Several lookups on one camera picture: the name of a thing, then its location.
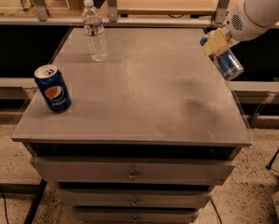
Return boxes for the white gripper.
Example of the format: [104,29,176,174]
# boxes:
[202,3,260,56]

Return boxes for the red bull can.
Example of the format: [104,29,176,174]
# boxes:
[200,35,244,81]

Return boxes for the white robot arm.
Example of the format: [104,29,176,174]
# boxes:
[200,0,279,56]

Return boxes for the blue pepsi can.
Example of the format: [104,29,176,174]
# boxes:
[35,64,71,113]

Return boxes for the grey drawer cabinet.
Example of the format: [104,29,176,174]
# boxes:
[13,28,251,213]

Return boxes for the clear plastic water bottle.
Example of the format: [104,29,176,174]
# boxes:
[82,0,108,62]

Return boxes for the top grey drawer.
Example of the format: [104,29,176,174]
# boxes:
[31,156,234,185]

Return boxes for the grey drawer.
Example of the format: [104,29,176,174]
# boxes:
[31,156,234,185]
[57,189,210,209]
[73,208,199,224]

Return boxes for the middle grey drawer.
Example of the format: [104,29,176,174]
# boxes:
[57,189,210,209]

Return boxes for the bottom grey drawer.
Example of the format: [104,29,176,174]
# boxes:
[73,208,199,224]

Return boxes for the metal shelf rail frame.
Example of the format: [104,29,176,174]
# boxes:
[0,0,279,29]

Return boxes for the black cable on floor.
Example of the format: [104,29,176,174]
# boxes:
[0,178,10,224]

